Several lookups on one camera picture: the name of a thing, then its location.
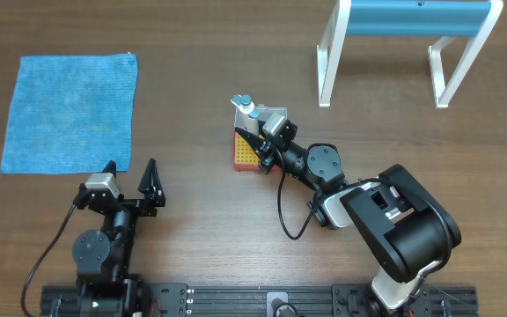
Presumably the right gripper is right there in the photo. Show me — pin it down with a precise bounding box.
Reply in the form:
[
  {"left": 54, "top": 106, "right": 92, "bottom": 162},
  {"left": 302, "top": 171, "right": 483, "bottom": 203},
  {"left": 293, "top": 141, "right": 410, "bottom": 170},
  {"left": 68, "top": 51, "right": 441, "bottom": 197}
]
[{"left": 234, "top": 119, "right": 299, "bottom": 175}]

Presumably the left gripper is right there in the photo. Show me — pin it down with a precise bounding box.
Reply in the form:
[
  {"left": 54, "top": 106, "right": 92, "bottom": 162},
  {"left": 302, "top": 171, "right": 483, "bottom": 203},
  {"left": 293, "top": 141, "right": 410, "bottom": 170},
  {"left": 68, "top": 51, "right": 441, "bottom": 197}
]
[{"left": 72, "top": 158, "right": 167, "bottom": 217}]

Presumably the red and yellow tip box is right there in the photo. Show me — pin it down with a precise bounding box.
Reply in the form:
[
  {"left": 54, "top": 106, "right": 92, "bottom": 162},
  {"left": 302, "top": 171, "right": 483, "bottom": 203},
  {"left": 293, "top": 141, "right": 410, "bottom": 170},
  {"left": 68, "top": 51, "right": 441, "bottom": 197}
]
[{"left": 232, "top": 104, "right": 290, "bottom": 173}]

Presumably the blue cloth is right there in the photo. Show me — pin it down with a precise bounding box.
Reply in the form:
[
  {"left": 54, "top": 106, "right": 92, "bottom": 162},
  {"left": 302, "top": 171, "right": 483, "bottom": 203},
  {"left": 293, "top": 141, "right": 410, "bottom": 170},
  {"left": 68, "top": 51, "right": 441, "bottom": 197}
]
[{"left": 0, "top": 52, "right": 139, "bottom": 175}]

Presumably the white and blue stand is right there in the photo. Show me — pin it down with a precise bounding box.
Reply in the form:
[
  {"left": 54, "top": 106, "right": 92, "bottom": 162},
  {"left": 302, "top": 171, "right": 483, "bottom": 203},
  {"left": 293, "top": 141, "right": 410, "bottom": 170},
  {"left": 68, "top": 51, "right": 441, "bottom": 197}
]
[{"left": 316, "top": 0, "right": 504, "bottom": 110}]

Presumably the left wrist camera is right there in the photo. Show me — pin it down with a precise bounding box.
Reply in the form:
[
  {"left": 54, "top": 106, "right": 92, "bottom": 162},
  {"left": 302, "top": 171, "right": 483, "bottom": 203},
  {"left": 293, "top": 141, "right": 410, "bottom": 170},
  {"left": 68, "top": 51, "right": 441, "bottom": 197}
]
[{"left": 84, "top": 172, "right": 121, "bottom": 200}]

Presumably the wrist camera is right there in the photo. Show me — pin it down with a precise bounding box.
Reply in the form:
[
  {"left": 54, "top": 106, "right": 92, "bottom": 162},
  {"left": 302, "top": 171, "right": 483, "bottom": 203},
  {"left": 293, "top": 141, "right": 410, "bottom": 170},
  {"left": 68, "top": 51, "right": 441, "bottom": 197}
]
[
  {"left": 84, "top": 172, "right": 121, "bottom": 200},
  {"left": 261, "top": 113, "right": 288, "bottom": 137}
]

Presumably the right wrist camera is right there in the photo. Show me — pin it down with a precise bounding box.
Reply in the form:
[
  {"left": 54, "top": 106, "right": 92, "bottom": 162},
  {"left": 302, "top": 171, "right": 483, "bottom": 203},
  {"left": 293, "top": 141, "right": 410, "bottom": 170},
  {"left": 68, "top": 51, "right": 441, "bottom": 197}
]
[{"left": 261, "top": 113, "right": 288, "bottom": 137}]

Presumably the black cable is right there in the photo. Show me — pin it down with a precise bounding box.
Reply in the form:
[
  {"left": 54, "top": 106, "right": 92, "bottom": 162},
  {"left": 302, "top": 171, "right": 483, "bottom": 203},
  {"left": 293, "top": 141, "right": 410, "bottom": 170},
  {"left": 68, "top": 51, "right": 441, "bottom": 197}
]
[
  {"left": 276, "top": 147, "right": 325, "bottom": 241},
  {"left": 19, "top": 203, "right": 79, "bottom": 317}
]

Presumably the mounting rail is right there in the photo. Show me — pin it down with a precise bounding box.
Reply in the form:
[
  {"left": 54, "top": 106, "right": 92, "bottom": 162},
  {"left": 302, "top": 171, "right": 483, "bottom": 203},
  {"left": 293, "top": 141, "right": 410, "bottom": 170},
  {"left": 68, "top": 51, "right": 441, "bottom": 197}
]
[{"left": 40, "top": 282, "right": 479, "bottom": 317}]

